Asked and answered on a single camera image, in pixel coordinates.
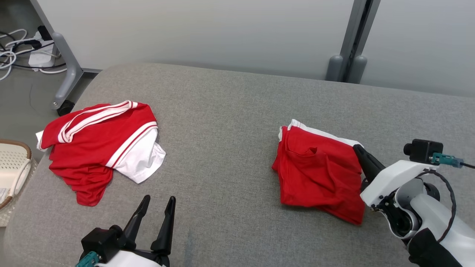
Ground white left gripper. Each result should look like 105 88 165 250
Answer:
96 195 177 267

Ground teal camera connector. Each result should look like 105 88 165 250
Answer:
75 251 101 267
430 152 464 168

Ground red shorts with white stripe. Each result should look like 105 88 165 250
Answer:
272 119 366 225

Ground teal right camera connector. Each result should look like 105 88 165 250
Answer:
430 152 464 168

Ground teal left camera connector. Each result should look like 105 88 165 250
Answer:
75 251 101 267

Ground black caster wheel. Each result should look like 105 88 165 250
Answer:
56 100 75 116

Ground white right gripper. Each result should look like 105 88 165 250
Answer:
353 144 439 208

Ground white power strip with cables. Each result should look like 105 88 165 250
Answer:
0 29 67 81

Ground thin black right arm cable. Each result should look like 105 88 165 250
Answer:
417 169 457 243

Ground grey rounded post foot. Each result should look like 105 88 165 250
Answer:
326 55 344 81
347 56 368 84

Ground white cables and power strip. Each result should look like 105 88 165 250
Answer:
0 32 67 72

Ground grey partition post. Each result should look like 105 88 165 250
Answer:
340 0 381 83

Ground white basket with brown rim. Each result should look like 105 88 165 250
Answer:
0 139 37 227

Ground red and white basketball jersey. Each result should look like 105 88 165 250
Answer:
36 100 166 207

